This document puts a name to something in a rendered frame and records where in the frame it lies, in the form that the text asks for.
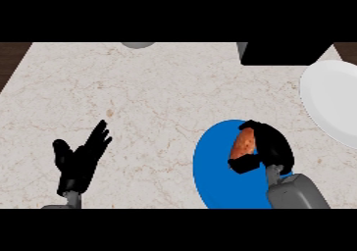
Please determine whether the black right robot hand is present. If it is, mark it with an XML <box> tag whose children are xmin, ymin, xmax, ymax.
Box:
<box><xmin>227</xmin><ymin>119</ymin><xmax>296</xmax><ymax>175</ymax></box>

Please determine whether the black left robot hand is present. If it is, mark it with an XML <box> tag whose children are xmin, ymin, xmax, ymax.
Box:
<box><xmin>51</xmin><ymin>119</ymin><xmax>113</xmax><ymax>197</ymax></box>

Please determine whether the blue plate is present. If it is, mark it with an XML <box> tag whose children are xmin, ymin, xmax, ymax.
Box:
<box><xmin>191</xmin><ymin>119</ymin><xmax>295</xmax><ymax>210</ymax></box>

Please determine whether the white plate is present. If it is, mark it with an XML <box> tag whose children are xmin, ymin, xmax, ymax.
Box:
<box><xmin>299</xmin><ymin>60</ymin><xmax>357</xmax><ymax>151</ymax></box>

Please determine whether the black appliance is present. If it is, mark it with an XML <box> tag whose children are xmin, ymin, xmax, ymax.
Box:
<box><xmin>236</xmin><ymin>42</ymin><xmax>336</xmax><ymax>67</ymax></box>

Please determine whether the grey round object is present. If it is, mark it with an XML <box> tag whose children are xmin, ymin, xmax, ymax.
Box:
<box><xmin>119</xmin><ymin>42</ymin><xmax>157</xmax><ymax>50</ymax></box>

